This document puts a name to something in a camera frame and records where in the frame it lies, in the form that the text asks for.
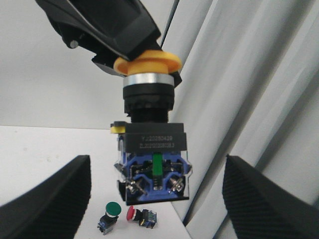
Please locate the yellow push button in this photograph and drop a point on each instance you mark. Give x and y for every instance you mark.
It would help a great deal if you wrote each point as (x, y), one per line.
(153, 163)

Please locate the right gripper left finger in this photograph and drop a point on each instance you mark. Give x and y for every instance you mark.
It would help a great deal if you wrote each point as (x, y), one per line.
(53, 209)

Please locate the lying red push button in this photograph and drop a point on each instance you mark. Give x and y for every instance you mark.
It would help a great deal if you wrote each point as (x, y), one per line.
(145, 218)

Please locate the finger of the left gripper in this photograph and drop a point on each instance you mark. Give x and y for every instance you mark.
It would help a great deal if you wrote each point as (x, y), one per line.
(151, 61)

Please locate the left green push button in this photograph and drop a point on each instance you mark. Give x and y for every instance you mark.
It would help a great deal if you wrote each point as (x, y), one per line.
(108, 220)

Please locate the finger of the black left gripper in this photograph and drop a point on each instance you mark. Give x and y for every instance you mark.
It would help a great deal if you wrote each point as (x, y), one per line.
(124, 27)

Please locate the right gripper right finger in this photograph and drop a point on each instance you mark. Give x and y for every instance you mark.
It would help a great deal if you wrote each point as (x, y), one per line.
(260, 209)

